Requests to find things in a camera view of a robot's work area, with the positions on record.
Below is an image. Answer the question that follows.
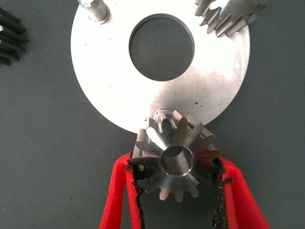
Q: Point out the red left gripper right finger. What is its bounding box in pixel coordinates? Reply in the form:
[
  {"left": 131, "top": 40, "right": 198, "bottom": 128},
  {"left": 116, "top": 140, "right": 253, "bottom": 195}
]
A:
[{"left": 211, "top": 156, "right": 271, "bottom": 229}]

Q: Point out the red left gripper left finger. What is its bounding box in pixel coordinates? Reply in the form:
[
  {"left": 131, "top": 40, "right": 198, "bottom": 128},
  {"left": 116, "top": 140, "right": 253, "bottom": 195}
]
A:
[{"left": 98, "top": 152, "right": 146, "bottom": 229}]

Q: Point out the small steel planetary gear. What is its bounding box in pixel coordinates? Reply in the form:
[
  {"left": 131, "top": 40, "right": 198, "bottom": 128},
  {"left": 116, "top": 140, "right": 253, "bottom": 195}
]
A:
[
  {"left": 194, "top": 0, "right": 269, "bottom": 38},
  {"left": 132, "top": 109, "right": 221, "bottom": 203},
  {"left": 0, "top": 7, "right": 29, "bottom": 66}
]

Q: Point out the round metal carrier plate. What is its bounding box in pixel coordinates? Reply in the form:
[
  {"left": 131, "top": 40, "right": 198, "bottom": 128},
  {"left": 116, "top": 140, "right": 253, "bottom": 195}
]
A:
[{"left": 70, "top": 0, "right": 251, "bottom": 133}]

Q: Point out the dark grey table cloth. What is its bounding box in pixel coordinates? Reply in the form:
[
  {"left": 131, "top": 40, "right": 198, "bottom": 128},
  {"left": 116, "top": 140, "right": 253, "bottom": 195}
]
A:
[{"left": 0, "top": 0, "right": 305, "bottom": 229}]

